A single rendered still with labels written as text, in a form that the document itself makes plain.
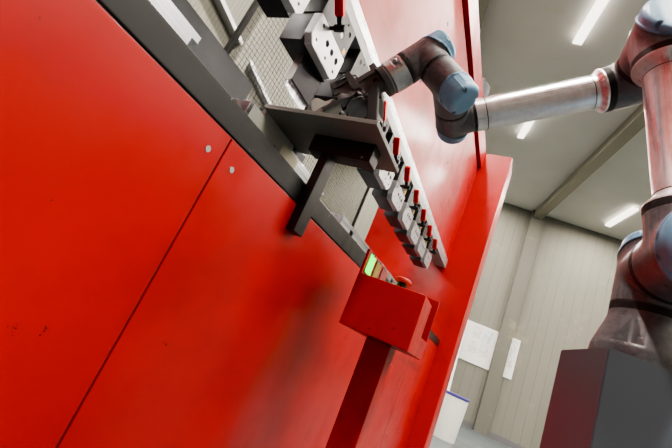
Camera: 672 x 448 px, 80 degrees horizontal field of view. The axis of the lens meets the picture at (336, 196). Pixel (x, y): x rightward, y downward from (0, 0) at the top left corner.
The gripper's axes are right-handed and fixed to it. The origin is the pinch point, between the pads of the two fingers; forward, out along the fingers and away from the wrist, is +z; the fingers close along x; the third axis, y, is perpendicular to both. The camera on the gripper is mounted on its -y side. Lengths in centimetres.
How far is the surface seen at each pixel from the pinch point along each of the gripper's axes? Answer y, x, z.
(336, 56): 18.1, -0.4, -14.0
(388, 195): 16, -70, -10
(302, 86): 13.3, 1.5, -3.1
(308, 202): -17.0, 2.4, 7.6
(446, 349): -21, -214, 5
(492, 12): 371, -385, -298
